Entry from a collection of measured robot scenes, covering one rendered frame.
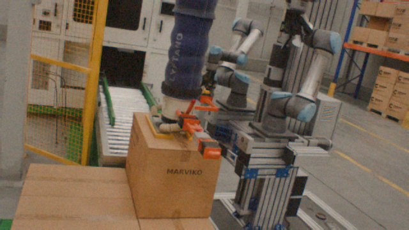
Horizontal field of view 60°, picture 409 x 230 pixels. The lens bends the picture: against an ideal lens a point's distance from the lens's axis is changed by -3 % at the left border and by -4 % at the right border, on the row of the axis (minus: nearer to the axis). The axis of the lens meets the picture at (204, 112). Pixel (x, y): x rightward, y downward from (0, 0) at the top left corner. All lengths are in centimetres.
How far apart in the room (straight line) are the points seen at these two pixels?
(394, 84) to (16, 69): 866
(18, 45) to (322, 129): 229
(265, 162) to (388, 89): 808
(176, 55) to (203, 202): 80
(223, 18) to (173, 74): 1030
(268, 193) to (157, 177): 96
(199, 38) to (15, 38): 158
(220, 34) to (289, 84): 996
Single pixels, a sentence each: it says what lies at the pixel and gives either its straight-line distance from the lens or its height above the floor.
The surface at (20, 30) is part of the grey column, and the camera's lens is 307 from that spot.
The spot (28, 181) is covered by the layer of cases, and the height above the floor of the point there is 54.
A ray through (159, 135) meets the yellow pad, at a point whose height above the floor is 96.
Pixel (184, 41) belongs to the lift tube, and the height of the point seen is 146.
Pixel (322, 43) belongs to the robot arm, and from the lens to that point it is 216.
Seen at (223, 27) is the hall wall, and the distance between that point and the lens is 1227.
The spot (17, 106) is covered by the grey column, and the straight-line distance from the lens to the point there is 319.
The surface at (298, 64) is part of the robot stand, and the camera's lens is 237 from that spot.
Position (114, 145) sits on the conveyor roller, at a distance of 285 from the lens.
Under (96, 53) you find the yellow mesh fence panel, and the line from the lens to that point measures 310.
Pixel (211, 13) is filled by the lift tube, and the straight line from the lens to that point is 198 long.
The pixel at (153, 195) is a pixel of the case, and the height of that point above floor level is 68.
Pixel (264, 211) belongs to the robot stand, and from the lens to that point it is 268.
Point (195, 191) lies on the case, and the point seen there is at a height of 71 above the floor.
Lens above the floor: 162
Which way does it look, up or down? 15 degrees down
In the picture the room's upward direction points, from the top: 11 degrees clockwise
